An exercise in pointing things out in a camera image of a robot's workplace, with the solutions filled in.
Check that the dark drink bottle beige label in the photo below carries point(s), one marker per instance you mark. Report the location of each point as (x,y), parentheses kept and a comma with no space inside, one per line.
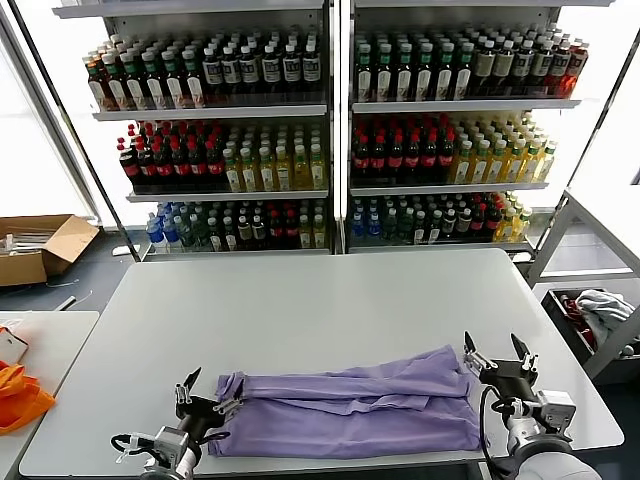
(505,67)
(486,67)

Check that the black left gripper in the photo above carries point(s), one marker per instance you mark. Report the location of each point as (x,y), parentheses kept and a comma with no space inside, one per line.
(200,412)

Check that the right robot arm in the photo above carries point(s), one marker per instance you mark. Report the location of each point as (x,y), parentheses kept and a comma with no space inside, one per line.
(530,440)

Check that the grey metal cart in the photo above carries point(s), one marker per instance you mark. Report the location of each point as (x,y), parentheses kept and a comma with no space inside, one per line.
(548,237)

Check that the orange fabric bag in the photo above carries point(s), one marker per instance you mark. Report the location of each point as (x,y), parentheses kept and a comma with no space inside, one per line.
(20,395)

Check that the purple t-shirt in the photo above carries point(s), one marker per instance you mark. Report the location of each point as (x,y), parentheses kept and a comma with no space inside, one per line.
(350,415)

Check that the open cardboard box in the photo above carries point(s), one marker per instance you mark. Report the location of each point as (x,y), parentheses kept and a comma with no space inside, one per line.
(65,240)

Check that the red tea bottle white cap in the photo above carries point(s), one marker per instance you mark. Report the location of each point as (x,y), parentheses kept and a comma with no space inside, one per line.
(577,67)
(97,85)
(561,67)

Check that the cola bottle red cap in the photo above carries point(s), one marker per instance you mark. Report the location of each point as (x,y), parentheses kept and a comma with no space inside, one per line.
(479,220)
(412,160)
(276,230)
(216,167)
(361,160)
(395,160)
(446,160)
(429,160)
(199,167)
(291,230)
(493,218)
(165,167)
(131,167)
(378,160)
(148,167)
(181,167)

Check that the grey metal shelf unit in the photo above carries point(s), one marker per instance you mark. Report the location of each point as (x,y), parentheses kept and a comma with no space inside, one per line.
(465,106)
(210,113)

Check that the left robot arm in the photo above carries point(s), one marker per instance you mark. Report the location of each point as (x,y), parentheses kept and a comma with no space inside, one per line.
(187,460)

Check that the dark drink bottle blue label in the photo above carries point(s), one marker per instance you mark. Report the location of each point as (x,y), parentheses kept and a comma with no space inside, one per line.
(249,73)
(311,71)
(231,74)
(543,66)
(524,66)
(271,72)
(213,75)
(292,71)

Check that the grey white crumpled cloth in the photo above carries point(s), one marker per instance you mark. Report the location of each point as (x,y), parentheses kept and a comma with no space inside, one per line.
(602,305)

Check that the green drink bottle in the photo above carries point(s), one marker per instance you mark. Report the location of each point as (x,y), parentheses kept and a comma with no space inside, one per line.
(201,234)
(188,235)
(406,227)
(391,227)

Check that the dark drink bottle grey label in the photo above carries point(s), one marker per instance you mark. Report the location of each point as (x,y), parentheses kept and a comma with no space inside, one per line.
(464,223)
(244,231)
(258,230)
(449,225)

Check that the white plastic strips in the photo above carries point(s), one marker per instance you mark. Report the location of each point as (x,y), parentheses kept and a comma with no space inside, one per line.
(20,245)

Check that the thin white strip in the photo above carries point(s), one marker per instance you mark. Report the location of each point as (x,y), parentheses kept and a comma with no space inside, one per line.
(64,285)

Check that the black plastic crate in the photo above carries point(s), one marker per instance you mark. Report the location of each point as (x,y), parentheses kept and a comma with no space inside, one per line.
(562,320)

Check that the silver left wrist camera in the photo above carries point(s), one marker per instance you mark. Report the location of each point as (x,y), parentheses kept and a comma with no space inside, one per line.
(170,440)

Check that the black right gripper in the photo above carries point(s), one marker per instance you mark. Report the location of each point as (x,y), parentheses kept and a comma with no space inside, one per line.
(510,377)

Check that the red crumpled cloth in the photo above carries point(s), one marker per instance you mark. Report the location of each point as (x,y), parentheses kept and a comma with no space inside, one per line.
(589,337)

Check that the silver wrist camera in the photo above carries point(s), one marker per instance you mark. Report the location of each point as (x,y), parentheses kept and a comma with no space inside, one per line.
(557,410)
(170,440)

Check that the small white flat object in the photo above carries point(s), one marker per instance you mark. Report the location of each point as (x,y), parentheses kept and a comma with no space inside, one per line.
(120,250)

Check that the light grey frame bar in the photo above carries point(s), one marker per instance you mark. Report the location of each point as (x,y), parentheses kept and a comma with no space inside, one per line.
(52,127)

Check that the brown tea bottle green cap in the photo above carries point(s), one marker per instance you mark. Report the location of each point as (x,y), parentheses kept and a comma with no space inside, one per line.
(116,85)
(155,84)
(464,74)
(385,75)
(195,82)
(135,84)
(445,74)
(405,75)
(365,75)
(425,75)
(175,83)

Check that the short grey stick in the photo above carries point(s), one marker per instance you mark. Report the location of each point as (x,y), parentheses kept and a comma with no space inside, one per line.
(67,303)

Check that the blue water bottle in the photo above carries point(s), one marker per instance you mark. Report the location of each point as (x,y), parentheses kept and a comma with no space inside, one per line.
(157,235)
(358,227)
(374,227)
(173,236)

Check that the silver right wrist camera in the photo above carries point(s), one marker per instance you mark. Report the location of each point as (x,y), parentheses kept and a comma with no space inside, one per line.
(557,410)

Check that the dark tea bottle white label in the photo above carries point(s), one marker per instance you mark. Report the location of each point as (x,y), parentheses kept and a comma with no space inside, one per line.
(434,229)
(216,236)
(231,236)
(420,230)

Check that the dark metal pole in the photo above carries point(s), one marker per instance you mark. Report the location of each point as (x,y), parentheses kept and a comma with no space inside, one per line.
(73,125)
(588,150)

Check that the small grey ball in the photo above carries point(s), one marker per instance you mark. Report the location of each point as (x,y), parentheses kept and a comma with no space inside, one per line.
(627,350)

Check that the small white box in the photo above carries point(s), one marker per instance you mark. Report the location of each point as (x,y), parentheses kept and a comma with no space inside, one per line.
(10,347)

